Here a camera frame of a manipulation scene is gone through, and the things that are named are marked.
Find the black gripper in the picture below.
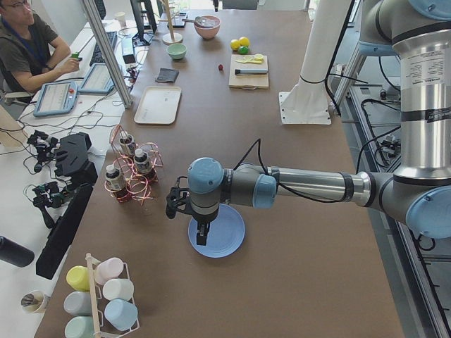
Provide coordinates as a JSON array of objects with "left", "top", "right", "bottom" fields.
[{"left": 193, "top": 212, "right": 217, "bottom": 246}]

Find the blue round plate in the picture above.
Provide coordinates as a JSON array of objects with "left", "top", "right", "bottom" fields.
[{"left": 187, "top": 204, "right": 245, "bottom": 258}]

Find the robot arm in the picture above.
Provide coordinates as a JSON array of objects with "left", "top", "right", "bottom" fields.
[{"left": 187, "top": 1, "right": 450, "bottom": 245}]

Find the dark tea bottle middle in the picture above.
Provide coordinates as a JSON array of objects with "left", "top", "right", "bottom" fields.
[{"left": 134, "top": 148, "right": 156, "bottom": 182}]

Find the dark tea bottle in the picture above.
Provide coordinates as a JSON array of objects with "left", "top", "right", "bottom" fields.
[
  {"left": 105, "top": 164, "right": 130, "bottom": 202},
  {"left": 134, "top": 148, "right": 156, "bottom": 182},
  {"left": 119, "top": 131, "right": 136, "bottom": 156}
]

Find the pink cup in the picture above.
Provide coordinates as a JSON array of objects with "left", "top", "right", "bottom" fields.
[{"left": 94, "top": 257, "right": 123, "bottom": 285}]

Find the dark tea bottle front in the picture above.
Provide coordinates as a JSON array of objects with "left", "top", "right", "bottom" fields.
[{"left": 105, "top": 164, "right": 130, "bottom": 202}]

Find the white cup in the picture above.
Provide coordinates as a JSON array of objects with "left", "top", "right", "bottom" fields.
[{"left": 102, "top": 278, "right": 135, "bottom": 301}]

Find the dark tea bottle back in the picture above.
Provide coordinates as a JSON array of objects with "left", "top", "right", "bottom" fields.
[{"left": 119, "top": 131, "right": 136, "bottom": 156}]

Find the blue cup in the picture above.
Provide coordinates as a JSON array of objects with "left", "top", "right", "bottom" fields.
[{"left": 104, "top": 299, "right": 138, "bottom": 331}]

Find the yellow cup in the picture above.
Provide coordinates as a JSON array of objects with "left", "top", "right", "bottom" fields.
[{"left": 66, "top": 265, "right": 89, "bottom": 292}]

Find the cream rabbit tray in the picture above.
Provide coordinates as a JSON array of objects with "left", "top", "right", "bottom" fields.
[{"left": 134, "top": 86, "right": 182, "bottom": 125}]

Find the black long bar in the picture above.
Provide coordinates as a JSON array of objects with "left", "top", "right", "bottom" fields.
[{"left": 35, "top": 184, "right": 93, "bottom": 280}]

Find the grey cup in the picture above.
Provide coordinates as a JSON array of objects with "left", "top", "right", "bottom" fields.
[{"left": 63, "top": 291, "right": 92, "bottom": 316}]

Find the wooden cutting board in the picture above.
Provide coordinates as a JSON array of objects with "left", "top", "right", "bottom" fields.
[{"left": 228, "top": 54, "right": 269, "bottom": 89}]

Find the mint green cup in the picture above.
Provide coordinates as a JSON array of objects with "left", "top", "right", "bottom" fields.
[{"left": 64, "top": 316, "right": 94, "bottom": 338}]

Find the grey folded cloth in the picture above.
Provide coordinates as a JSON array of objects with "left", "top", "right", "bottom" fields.
[{"left": 155, "top": 68, "right": 179, "bottom": 83}]

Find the steel muddler black tip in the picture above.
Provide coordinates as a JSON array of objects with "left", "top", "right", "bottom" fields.
[{"left": 234, "top": 69, "right": 268, "bottom": 75}]

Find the yellow plastic knife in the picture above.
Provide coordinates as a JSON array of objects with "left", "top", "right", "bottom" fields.
[{"left": 235, "top": 58, "right": 264, "bottom": 64}]

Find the green bowl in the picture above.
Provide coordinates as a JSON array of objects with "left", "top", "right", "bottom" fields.
[{"left": 166, "top": 43, "right": 187, "bottom": 60}]

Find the teach pendant far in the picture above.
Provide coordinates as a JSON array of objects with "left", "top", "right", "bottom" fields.
[{"left": 78, "top": 63, "right": 114, "bottom": 95}]

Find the teach pendant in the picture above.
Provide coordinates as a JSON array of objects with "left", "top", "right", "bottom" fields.
[
  {"left": 78, "top": 63, "right": 114, "bottom": 95},
  {"left": 33, "top": 81, "right": 78, "bottom": 117}
]

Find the paper cup with utensils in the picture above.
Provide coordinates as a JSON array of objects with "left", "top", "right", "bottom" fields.
[{"left": 20, "top": 290, "right": 50, "bottom": 313}]

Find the green lime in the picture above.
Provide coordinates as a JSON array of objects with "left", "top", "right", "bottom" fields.
[{"left": 237, "top": 46, "right": 249, "bottom": 55}]

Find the yellow lemon near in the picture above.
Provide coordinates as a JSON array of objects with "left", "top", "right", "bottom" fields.
[{"left": 230, "top": 39, "right": 241, "bottom": 51}]

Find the yellow lemon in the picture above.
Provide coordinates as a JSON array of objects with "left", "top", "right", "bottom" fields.
[
  {"left": 230, "top": 39, "right": 241, "bottom": 51},
  {"left": 238, "top": 36, "right": 250, "bottom": 47}
]

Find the black cylinder bottle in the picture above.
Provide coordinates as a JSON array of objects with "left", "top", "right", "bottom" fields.
[{"left": 1, "top": 236, "right": 35, "bottom": 268}]

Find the yellow lemon far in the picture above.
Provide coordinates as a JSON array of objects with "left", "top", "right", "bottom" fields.
[{"left": 238, "top": 36, "right": 250, "bottom": 47}]

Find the wooden stand round base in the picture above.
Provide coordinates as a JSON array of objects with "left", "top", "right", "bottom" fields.
[{"left": 159, "top": 0, "right": 183, "bottom": 46}]

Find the teach pendant near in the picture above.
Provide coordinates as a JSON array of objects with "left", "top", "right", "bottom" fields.
[{"left": 33, "top": 81, "right": 78, "bottom": 117}]

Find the pink bowl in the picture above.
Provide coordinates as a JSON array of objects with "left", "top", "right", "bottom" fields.
[{"left": 194, "top": 15, "right": 221, "bottom": 39}]

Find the black keyboard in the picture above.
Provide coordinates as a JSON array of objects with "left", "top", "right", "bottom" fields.
[{"left": 88, "top": 30, "right": 118, "bottom": 67}]

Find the metal ice scoop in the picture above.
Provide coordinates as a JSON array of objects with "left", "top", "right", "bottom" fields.
[{"left": 182, "top": 16, "right": 216, "bottom": 27}]

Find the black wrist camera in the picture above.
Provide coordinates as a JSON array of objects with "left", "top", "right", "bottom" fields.
[{"left": 166, "top": 186, "right": 192, "bottom": 219}]

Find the copper wire bottle rack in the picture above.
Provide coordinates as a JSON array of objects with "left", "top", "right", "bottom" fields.
[{"left": 104, "top": 125, "right": 163, "bottom": 204}]

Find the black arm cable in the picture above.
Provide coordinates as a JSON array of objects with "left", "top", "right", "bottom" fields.
[{"left": 233, "top": 137, "right": 350, "bottom": 204}]

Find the white wire cup rack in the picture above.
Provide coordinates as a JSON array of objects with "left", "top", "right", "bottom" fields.
[{"left": 85, "top": 253, "right": 140, "bottom": 337}]

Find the black gripper mount part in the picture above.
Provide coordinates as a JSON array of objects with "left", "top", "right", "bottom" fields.
[{"left": 54, "top": 132, "right": 98, "bottom": 186}]

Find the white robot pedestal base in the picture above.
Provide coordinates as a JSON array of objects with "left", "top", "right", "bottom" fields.
[{"left": 279, "top": 0, "right": 354, "bottom": 125}]

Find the aluminium frame post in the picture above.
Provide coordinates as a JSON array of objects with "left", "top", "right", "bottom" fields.
[{"left": 80, "top": 0, "right": 132, "bottom": 108}]

